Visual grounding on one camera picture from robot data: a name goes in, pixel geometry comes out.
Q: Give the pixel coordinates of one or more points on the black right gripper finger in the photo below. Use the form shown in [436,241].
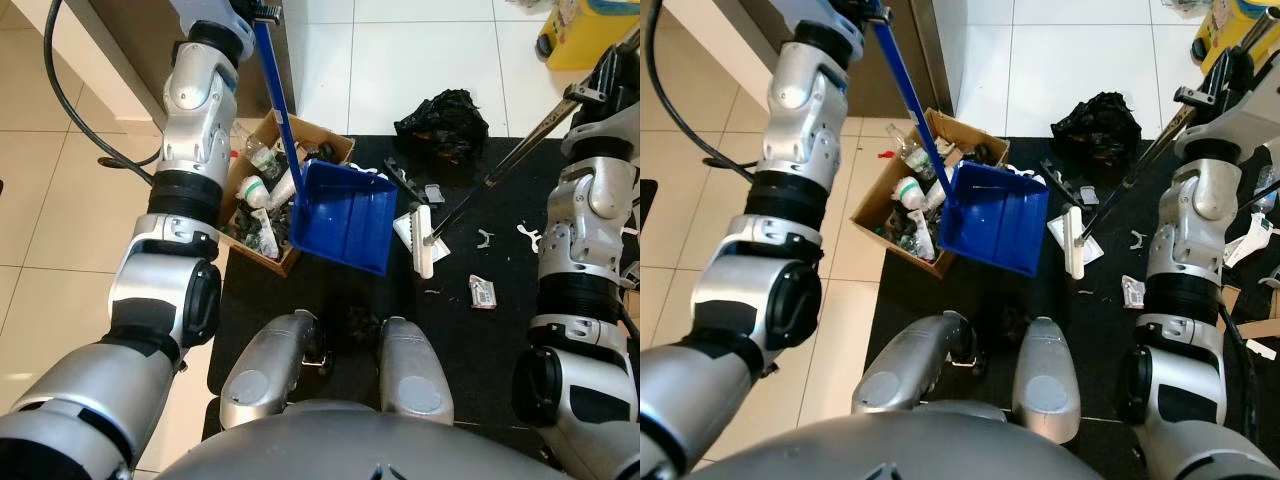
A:
[1193,96]
[583,95]

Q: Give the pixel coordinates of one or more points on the broom with white head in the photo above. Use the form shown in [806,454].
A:
[425,250]
[1075,255]

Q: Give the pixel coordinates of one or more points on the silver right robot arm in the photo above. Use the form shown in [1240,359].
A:
[580,230]
[1190,220]

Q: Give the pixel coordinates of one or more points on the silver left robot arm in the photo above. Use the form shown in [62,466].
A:
[800,110]
[190,110]

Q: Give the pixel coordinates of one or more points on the black floor mat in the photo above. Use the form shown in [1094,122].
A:
[1000,295]
[480,340]

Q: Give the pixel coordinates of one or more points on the yellow plastic bin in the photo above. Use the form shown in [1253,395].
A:
[1215,40]
[585,35]

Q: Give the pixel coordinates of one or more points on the black plastic bag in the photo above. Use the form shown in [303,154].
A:
[440,125]
[1095,125]

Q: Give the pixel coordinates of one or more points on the dark brown cabinet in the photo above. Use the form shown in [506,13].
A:
[140,40]
[750,25]

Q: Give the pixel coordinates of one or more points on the brown cardboard box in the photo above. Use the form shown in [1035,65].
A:
[320,138]
[878,200]

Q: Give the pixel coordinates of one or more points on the small grey plastic piece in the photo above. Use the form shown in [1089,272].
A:
[1090,195]
[435,194]

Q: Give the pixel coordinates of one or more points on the clear plastic bottle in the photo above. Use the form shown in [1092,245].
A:
[262,158]
[915,155]

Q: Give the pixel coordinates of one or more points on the small white plastic clip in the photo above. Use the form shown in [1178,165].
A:
[487,241]
[1138,242]

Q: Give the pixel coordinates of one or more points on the black plastic strip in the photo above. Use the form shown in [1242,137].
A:
[405,180]
[1060,180]

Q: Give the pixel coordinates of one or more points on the white plastic wrapper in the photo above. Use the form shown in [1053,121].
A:
[1250,245]

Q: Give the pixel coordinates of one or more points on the plain white bottle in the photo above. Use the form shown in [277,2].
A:
[282,188]
[935,195]

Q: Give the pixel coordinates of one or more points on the white bottle with green band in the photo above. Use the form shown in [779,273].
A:
[910,193]
[252,190]

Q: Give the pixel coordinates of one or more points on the small printed packet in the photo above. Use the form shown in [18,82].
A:
[1133,292]
[483,292]

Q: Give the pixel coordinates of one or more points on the brown cardboard piece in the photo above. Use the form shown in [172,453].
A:
[1255,325]

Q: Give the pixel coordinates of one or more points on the silver right robot leg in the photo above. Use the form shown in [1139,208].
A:
[1045,380]
[415,370]

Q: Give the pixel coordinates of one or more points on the silver robot leg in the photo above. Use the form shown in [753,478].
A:
[415,370]
[265,370]
[910,365]
[1045,380]

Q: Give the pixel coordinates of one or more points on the silver left robot leg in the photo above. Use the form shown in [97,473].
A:
[265,370]
[910,365]

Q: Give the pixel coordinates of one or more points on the silver robot torso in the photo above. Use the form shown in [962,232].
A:
[350,450]
[890,455]

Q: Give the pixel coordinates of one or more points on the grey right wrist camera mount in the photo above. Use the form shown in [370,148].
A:
[1240,125]
[610,125]

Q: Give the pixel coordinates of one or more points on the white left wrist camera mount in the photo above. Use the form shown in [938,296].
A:
[205,12]
[830,10]

